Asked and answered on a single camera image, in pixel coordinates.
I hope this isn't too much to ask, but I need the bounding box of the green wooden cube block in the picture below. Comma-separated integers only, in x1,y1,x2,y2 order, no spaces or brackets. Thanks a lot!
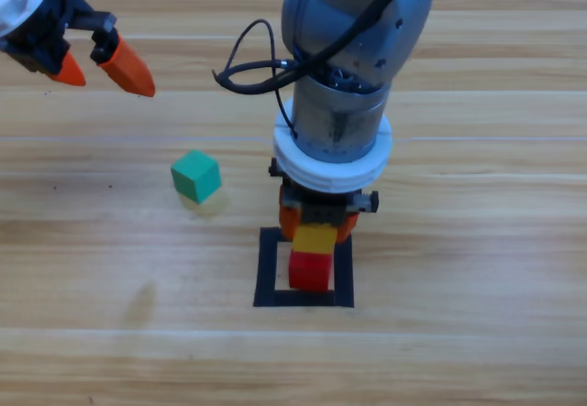
170,148,223,204

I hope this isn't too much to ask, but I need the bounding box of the yellow wooden cube block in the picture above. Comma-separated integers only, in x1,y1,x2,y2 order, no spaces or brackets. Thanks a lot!
292,223,337,257

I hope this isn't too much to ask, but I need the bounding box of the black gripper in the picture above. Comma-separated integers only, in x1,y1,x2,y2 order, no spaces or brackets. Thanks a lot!
0,0,156,99
268,158,381,245

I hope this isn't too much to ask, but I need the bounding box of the black tape square outline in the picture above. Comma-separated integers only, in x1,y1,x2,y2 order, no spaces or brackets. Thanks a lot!
252,226,355,309

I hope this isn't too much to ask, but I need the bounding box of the red wooden cube block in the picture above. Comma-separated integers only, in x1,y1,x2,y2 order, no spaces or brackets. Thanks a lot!
287,248,332,292

